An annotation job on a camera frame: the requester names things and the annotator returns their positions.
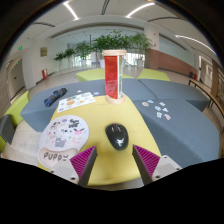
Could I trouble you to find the black computer mouse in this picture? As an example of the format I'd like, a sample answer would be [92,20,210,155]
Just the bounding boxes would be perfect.
[105,122,130,152]

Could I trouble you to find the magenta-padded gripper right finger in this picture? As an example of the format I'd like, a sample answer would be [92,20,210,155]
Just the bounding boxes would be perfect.
[131,144,184,187]

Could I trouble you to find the white cartoon sticker sheet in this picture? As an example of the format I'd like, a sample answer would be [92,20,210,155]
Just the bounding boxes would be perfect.
[57,91,97,114]

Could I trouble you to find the white cartoon-print mouse pad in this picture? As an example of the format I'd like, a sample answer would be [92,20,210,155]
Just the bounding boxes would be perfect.
[37,114,90,171]

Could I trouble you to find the long ceiling light strips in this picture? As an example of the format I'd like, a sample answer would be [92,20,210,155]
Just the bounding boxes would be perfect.
[62,0,218,54]

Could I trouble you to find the dark grey chair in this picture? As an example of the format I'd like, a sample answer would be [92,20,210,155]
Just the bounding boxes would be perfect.
[0,114,16,145]

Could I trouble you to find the yellow-green upholstered seat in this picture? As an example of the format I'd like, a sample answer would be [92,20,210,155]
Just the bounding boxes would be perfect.
[75,68,135,83]
[137,68,171,82]
[3,90,31,128]

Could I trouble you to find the wooden railed bench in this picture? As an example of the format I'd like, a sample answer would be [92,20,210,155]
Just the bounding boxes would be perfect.
[188,78,224,116]

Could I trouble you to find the red panelled tower wooden caps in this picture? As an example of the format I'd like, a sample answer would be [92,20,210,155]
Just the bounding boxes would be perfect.
[102,49,128,105]

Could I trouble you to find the row of potted green plants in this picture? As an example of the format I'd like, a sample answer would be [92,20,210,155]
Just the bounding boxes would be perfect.
[53,30,154,69]

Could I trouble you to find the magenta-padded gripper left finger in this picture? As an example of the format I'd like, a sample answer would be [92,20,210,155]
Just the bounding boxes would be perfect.
[49,145,99,188]

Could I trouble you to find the long grey upholstered seat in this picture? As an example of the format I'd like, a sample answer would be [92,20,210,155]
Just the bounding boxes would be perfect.
[20,78,158,133]

